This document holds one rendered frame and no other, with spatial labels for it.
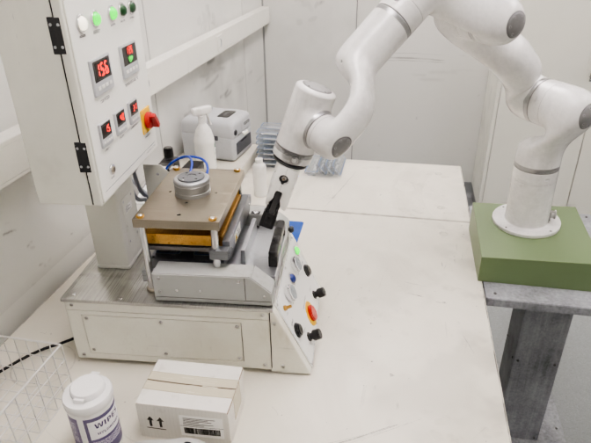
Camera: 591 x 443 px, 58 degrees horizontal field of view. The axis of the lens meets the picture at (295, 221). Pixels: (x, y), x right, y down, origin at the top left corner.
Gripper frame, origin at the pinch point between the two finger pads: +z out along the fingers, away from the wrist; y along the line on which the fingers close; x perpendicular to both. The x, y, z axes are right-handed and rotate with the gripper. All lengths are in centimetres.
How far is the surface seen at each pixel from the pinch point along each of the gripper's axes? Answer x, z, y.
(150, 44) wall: 60, -1, 93
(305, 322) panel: -16.5, 19.9, -5.5
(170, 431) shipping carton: 4.5, 30.8, -36.4
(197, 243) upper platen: 12.5, 5.8, -10.2
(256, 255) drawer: -0.2, 8.4, -2.9
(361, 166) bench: -32, 20, 105
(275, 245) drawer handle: -3.4, 3.0, -4.9
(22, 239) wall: 57, 33, 6
